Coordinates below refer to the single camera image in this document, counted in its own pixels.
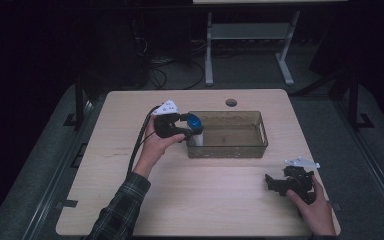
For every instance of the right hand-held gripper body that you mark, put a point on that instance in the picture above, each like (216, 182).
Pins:
(298, 181)

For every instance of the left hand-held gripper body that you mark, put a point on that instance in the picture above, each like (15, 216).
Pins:
(166, 126)

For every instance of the white bottle with blue cap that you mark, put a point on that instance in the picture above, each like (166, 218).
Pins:
(195, 122)

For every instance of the brown transparent plastic box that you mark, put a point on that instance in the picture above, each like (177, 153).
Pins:
(233, 136)

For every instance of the person's left hand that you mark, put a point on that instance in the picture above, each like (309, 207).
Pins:
(153, 150)

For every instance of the person's right hand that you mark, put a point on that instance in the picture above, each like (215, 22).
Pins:
(315, 213)

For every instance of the dark computer tower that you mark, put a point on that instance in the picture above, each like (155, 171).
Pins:
(120, 53)

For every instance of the black tape strip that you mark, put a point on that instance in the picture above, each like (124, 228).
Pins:
(68, 203)

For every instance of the black metal stand post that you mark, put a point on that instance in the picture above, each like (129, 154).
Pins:
(354, 100)
(79, 100)

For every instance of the white metal table frame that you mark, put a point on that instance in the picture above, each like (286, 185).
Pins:
(250, 31)

